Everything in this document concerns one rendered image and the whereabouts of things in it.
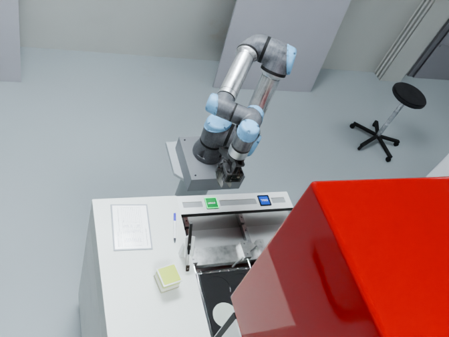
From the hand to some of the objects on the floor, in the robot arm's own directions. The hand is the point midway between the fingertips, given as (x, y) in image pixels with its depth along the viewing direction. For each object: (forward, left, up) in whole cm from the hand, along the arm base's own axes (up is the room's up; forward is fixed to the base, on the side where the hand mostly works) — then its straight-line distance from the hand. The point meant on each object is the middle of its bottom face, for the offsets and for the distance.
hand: (220, 181), depth 188 cm
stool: (-125, +223, -116) cm, 281 cm away
